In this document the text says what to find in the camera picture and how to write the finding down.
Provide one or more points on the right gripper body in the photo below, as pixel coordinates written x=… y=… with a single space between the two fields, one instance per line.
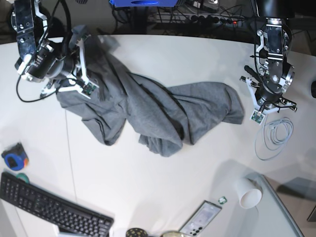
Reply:
x=62 y=73

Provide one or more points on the small green white chip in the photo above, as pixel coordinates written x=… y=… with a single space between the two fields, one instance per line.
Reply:
x=222 y=200

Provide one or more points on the white paper cup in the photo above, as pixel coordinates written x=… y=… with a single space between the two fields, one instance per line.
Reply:
x=248 y=194

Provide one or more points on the gold rimmed round tin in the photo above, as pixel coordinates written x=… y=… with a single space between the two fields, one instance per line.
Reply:
x=172 y=234

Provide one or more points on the glass side table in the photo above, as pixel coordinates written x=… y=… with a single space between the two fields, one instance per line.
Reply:
x=285 y=210

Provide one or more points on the black gold dotted round object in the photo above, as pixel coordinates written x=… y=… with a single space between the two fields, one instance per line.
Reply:
x=136 y=232

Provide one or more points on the blue orange tape measure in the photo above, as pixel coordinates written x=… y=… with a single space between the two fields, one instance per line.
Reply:
x=15 y=157

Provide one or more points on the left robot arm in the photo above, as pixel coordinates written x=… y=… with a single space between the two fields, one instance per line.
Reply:
x=272 y=75

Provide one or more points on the black computer keyboard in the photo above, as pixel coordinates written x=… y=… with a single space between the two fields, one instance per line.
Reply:
x=58 y=211

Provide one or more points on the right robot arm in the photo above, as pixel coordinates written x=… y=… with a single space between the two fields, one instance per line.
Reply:
x=30 y=21

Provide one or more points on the green round object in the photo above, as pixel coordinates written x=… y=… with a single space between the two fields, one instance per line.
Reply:
x=23 y=177

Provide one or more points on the smartphone in clear case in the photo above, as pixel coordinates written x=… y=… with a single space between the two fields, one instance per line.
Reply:
x=206 y=212

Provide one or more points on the blue box with hole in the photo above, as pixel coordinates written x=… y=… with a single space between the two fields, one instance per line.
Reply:
x=143 y=3

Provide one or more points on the grey t-shirt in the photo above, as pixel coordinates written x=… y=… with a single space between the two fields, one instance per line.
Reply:
x=166 y=118

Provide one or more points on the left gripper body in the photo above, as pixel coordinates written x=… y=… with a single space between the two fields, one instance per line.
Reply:
x=267 y=95

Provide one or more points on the black round object at edge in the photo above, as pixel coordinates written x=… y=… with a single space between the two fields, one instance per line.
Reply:
x=313 y=89

